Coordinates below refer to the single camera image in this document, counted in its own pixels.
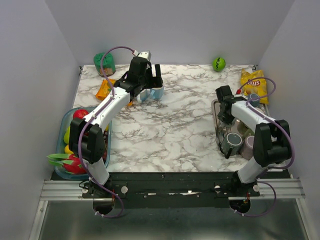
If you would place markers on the yellow Lays chips bag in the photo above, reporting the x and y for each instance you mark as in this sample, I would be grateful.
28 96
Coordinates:
258 86

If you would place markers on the green striped ball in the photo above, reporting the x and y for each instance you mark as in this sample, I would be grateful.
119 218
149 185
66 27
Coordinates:
218 64

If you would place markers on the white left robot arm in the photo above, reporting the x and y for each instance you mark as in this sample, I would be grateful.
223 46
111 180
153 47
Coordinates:
86 135

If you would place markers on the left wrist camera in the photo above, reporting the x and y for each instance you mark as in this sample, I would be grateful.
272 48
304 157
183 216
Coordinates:
145 54

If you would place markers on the pink dragon fruit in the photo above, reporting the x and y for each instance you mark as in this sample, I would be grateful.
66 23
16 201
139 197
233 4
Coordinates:
71 164

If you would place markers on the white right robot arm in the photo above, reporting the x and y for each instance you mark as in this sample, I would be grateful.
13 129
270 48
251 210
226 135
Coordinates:
272 143

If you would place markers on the green pear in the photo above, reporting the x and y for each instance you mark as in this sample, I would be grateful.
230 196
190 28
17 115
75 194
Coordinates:
66 136

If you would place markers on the silver metal tray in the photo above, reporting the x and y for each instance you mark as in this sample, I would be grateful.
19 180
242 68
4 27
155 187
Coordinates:
216 117

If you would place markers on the dark grey mug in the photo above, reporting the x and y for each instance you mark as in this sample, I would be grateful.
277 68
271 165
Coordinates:
253 98

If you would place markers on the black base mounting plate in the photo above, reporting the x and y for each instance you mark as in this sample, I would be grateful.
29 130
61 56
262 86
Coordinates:
171 189

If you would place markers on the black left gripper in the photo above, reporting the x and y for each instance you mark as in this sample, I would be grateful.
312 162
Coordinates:
155 81

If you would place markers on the dark green patterned mug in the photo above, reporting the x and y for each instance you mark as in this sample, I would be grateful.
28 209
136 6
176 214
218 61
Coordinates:
231 144

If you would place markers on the orange snack bag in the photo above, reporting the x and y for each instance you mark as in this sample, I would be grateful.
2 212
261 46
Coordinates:
104 90

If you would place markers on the purple mug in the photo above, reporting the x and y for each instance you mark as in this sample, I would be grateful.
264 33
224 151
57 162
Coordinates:
246 151

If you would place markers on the dark red grapes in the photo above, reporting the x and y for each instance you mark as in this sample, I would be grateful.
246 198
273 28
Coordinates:
105 137

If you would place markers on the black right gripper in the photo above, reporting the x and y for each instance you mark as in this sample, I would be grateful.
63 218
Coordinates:
226 120

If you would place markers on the light blue white mug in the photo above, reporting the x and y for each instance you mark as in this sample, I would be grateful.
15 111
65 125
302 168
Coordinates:
153 93

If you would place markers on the green wrapped jar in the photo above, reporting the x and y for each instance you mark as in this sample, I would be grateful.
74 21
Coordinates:
107 64

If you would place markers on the red apple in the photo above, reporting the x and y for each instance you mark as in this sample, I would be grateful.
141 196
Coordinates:
80 114

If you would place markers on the aluminium rail frame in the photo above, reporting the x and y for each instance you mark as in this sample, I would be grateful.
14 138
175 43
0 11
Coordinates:
63 190

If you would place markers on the orange fruit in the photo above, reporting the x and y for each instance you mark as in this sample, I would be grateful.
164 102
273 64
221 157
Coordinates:
67 150

